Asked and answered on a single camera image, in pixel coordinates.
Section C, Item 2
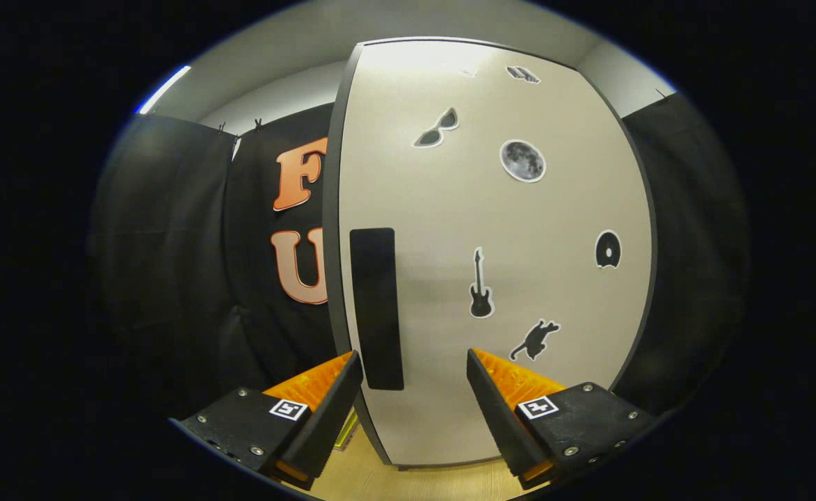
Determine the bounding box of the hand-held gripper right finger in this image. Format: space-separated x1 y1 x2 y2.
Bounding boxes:
466 348 659 490

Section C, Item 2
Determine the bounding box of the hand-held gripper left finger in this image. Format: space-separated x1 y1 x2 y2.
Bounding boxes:
170 350 365 491

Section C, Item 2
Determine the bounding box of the black door handle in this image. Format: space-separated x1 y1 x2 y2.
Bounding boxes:
349 228 405 391

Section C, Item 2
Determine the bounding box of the dark grey shoe cabinet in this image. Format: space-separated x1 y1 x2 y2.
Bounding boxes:
322 36 659 470

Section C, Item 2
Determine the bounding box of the yellow-edged book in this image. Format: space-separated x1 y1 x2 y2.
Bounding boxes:
333 411 361 452

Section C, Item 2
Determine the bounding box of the black backdrop cloth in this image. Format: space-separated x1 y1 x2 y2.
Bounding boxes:
88 90 749 422

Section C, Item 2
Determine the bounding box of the narrow ceiling light strip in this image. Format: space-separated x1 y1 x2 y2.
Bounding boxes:
136 65 193 116

